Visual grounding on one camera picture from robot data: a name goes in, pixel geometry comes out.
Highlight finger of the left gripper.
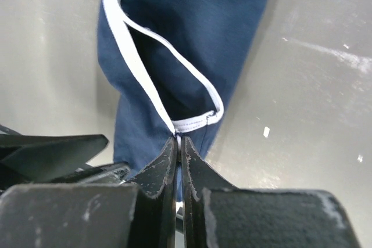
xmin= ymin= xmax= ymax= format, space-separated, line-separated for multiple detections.
xmin=1 ymin=134 xmax=109 ymax=182
xmin=49 ymin=162 xmax=131 ymax=184

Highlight navy blue white underwear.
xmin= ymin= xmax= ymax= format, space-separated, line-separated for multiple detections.
xmin=96 ymin=0 xmax=284 ymax=179

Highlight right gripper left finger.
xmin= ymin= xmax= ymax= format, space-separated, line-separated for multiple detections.
xmin=128 ymin=137 xmax=178 ymax=247

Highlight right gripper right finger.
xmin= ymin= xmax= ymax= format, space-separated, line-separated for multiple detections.
xmin=181 ymin=136 xmax=241 ymax=247

